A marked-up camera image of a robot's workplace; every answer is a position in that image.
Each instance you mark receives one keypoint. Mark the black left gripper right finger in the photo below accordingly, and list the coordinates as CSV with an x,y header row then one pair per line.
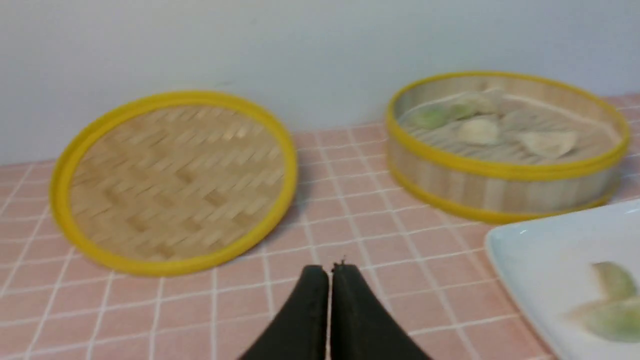
x,y
360,326

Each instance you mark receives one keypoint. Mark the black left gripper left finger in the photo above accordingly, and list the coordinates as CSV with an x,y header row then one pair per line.
x,y
299,330

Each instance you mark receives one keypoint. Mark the white square plate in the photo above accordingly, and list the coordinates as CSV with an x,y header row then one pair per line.
x,y
545,266

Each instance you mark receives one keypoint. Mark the green dumpling on plate right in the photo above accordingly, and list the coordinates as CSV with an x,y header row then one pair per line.
x,y
615,281

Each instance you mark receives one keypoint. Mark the green dumpling on plate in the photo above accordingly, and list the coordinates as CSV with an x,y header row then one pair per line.
x,y
615,281
610,320

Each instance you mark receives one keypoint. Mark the green dumpling on plate left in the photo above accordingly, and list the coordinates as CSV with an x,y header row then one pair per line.
x,y
610,320

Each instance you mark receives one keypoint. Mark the bamboo steamer lid yellow rim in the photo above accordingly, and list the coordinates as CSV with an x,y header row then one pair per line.
x,y
174,183

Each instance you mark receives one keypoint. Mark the green dumpling steamer back left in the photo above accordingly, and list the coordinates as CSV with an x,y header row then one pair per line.
x,y
430,118

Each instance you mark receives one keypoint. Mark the pale dumpling steamer centre left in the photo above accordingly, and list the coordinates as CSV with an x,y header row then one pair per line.
x,y
480,131

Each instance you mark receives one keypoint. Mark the pale dumpling steamer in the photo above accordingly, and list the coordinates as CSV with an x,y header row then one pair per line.
x,y
489,101
480,131

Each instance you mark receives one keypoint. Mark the bamboo steamer basket yellow rim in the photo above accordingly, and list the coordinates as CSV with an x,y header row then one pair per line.
x,y
497,192

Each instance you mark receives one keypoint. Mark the small green dumpling steamer back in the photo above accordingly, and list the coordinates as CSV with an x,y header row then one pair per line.
x,y
458,112

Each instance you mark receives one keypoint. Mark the white steamer liner cloth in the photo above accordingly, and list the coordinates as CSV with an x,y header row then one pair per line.
x,y
519,115

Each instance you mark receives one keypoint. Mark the pale dumpling steamer back centre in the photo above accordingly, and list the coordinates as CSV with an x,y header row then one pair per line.
x,y
489,101

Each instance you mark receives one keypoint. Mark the white dumpling steamer front centre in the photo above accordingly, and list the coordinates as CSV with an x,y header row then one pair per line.
x,y
548,144

